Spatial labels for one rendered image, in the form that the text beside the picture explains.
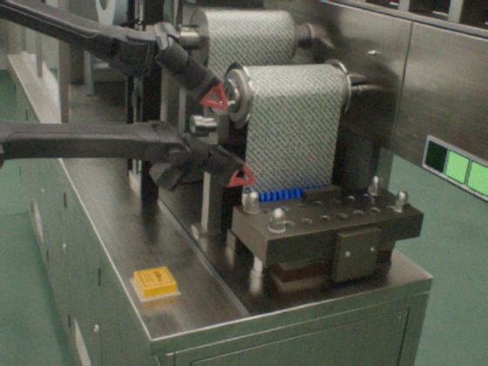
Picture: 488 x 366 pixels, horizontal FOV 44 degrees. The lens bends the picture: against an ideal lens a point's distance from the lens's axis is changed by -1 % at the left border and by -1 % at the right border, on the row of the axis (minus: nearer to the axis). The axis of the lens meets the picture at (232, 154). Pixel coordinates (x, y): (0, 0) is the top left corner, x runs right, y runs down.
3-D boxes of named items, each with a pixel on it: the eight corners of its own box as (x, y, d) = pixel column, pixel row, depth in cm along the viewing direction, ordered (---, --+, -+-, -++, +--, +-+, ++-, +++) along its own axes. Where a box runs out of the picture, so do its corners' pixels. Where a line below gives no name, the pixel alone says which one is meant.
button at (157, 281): (133, 281, 125) (133, 271, 124) (166, 275, 127) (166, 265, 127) (143, 299, 119) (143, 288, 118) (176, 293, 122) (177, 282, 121)
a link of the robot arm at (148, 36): (122, 77, 120) (127, 37, 115) (117, 50, 129) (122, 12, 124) (180, 81, 123) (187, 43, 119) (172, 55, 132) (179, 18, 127)
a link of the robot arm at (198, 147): (188, 140, 122) (183, 125, 127) (169, 165, 124) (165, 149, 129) (214, 154, 126) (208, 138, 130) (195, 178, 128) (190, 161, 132)
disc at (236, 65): (220, 113, 143) (226, 53, 137) (221, 113, 143) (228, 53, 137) (246, 139, 131) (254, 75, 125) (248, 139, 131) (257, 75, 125)
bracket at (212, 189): (189, 228, 148) (195, 109, 138) (213, 225, 151) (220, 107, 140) (197, 238, 144) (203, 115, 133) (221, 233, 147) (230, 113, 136)
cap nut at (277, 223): (264, 226, 124) (266, 206, 122) (280, 223, 125) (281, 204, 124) (273, 233, 121) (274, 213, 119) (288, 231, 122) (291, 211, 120)
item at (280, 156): (241, 202, 138) (247, 125, 131) (328, 190, 147) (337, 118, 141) (242, 203, 137) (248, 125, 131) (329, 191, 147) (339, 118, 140)
